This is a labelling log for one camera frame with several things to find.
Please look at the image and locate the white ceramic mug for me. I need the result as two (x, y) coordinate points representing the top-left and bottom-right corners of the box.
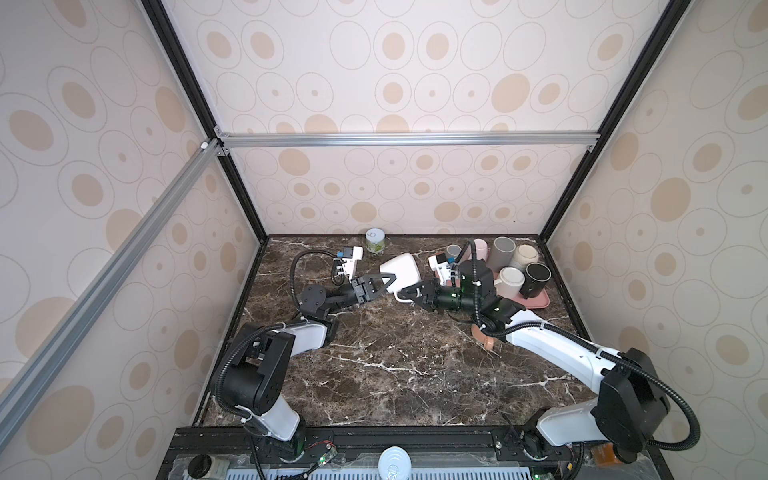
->
(379, 253), (421, 303)

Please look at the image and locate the white mug black rim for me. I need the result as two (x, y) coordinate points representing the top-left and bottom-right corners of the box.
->
(494, 266), (525, 299)

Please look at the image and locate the peach cream speckled mug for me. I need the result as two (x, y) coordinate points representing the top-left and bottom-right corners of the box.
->
(471, 325), (495, 351)

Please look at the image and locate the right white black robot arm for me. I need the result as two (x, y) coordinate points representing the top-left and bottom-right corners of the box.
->
(396, 242), (702, 463)

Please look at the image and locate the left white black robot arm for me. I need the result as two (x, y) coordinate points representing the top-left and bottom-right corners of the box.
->
(211, 247), (397, 451)

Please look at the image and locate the large grey mug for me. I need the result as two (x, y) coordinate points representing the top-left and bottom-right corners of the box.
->
(486, 236), (517, 272)

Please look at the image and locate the pink mug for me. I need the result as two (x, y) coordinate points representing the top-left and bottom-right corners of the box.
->
(473, 238), (489, 261)

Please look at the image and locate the small grey mug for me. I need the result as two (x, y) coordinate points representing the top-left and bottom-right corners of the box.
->
(445, 244), (462, 262)

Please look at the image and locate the beige round mug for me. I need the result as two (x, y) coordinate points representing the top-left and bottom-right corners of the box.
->
(510, 244), (539, 272)

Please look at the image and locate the small green white can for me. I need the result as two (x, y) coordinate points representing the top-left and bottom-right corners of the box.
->
(365, 228), (386, 254)

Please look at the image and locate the white round lamp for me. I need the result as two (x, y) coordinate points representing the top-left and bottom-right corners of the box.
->
(377, 446), (412, 480)

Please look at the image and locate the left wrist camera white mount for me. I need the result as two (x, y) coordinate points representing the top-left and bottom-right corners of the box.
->
(336, 246), (363, 279)

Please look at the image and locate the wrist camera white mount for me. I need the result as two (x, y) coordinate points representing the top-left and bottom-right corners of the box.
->
(336, 246), (363, 279)
(428, 252), (455, 286)

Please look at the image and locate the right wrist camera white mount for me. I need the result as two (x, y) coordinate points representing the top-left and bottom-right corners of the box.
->
(428, 252), (455, 286)

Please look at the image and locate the horizontal aluminium frame bar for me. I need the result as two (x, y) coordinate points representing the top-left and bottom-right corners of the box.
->
(220, 130), (600, 149)

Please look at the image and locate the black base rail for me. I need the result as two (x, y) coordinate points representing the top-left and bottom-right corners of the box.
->
(157, 426), (672, 479)

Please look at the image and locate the left slanted aluminium frame bar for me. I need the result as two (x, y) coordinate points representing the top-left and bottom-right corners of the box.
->
(1, 138), (222, 449)

